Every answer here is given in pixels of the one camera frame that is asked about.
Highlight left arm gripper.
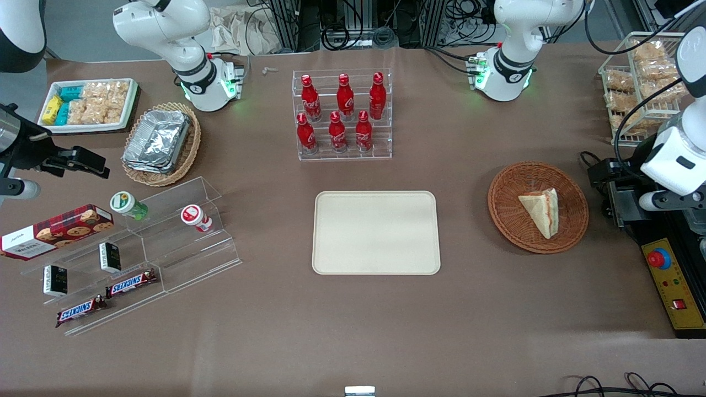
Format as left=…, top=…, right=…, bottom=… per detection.
left=587, top=125, right=706, bottom=195

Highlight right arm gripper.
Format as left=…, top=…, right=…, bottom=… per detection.
left=0, top=104, right=111, bottom=180

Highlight triangular sandwich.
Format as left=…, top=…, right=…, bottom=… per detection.
left=517, top=187, right=560, bottom=240

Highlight white rectangular snack tray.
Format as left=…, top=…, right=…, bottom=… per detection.
left=38, top=78, right=138, bottom=135

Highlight oval light wicker basket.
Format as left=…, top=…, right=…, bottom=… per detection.
left=121, top=102, right=202, bottom=187

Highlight round brown wicker basket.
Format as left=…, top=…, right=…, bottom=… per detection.
left=488, top=161, right=590, bottom=255

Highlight beige rectangular tray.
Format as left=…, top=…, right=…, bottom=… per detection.
left=312, top=190, right=442, bottom=276

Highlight yellow snack packet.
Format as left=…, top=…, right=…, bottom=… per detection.
left=41, top=95, right=64, bottom=125

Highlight green lidded cup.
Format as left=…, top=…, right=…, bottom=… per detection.
left=109, top=191, right=148, bottom=221

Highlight red tartan cookie box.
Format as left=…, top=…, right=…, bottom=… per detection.
left=0, top=204, right=115, bottom=261

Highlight stacked aluminium foil containers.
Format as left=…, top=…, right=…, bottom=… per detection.
left=122, top=109, right=192, bottom=174

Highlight clear plastic container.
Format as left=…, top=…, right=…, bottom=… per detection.
left=684, top=208, right=706, bottom=238

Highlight small black white box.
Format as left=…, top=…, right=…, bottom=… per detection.
left=99, top=242, right=122, bottom=273
left=43, top=265, right=68, bottom=297

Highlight red lidded cup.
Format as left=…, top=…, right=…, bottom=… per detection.
left=180, top=204, right=213, bottom=234

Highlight black yellow control box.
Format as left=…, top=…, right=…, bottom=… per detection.
left=607, top=182, right=706, bottom=338

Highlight brown Snickers bar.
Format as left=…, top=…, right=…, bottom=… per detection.
left=55, top=295, right=108, bottom=329
left=106, top=269, right=158, bottom=298

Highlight clear acrylic stepped stand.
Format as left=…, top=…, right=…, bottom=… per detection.
left=21, top=176, right=243, bottom=337

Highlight crumpled brown paper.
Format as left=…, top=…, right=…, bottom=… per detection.
left=208, top=6, right=283, bottom=56

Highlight red cola bottle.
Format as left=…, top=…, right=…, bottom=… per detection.
left=355, top=110, right=373, bottom=152
left=301, top=74, right=322, bottom=123
left=328, top=111, right=348, bottom=153
left=296, top=112, right=318, bottom=155
left=336, top=73, right=356, bottom=122
left=368, top=72, right=387, bottom=121

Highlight clear acrylic bottle rack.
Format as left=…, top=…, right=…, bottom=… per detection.
left=292, top=68, right=393, bottom=162

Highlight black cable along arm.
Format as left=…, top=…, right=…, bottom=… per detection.
left=585, top=0, right=690, bottom=164

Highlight white wire basket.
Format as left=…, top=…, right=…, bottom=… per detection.
left=598, top=31, right=690, bottom=147

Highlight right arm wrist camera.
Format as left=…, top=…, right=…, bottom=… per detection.
left=0, top=179, right=41, bottom=203

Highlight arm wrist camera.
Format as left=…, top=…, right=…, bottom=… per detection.
left=640, top=189, right=706, bottom=214
left=0, top=179, right=41, bottom=203

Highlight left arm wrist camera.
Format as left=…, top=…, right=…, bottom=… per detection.
left=640, top=189, right=706, bottom=214

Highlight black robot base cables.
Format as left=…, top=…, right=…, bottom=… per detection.
left=424, top=46, right=478, bottom=76

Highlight black loose cable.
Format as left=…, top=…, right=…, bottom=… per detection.
left=541, top=372, right=680, bottom=397

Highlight black equipment rack with cables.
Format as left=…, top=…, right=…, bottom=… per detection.
left=268, top=0, right=497, bottom=53

